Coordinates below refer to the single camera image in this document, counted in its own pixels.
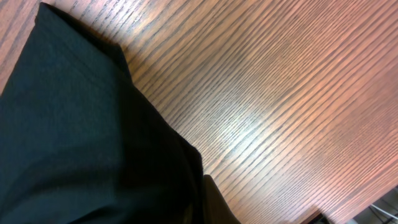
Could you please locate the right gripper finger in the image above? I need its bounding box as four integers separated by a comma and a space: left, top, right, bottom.
203, 175, 240, 224

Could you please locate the black t-shirt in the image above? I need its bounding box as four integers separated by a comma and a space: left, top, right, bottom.
1, 3, 204, 223

